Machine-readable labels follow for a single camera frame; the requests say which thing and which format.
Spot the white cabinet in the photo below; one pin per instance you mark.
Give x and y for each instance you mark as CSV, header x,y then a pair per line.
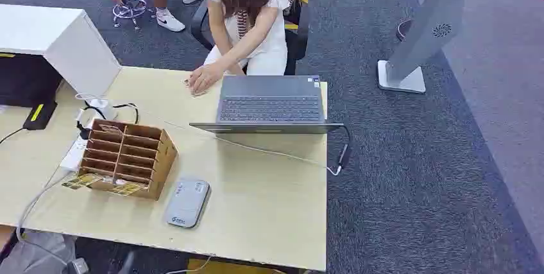
x,y
68,38

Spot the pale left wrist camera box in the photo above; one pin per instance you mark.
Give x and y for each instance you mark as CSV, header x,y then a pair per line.
x,y
78,267

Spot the grey kiosk stand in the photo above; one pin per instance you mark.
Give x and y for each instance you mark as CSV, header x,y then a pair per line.
x,y
420,38

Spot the card with yellow print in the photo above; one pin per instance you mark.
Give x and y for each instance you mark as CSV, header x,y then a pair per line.
x,y
80,181
127,188

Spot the card with pale print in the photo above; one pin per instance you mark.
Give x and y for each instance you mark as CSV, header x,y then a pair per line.
x,y
111,129

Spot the wooden card box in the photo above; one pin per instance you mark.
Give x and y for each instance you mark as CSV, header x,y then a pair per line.
x,y
157,157

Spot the black screen under cabinet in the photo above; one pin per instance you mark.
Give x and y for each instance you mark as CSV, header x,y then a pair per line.
x,y
25,78

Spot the seated person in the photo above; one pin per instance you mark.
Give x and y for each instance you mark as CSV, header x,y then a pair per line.
x,y
250,29

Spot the white power strip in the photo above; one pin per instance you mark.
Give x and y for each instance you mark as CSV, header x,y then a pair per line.
x,y
75,153

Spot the black office chair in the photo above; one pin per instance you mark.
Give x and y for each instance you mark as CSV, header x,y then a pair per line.
x,y
297,42

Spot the metal stool base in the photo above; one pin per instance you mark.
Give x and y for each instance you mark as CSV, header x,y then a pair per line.
x,y
129,10

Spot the person's hands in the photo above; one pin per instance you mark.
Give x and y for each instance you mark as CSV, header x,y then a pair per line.
x,y
204,78

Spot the grey laptop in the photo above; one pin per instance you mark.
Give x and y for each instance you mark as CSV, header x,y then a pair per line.
x,y
270,104

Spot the black device with yellow label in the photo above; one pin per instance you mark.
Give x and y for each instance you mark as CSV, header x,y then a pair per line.
x,y
39,115

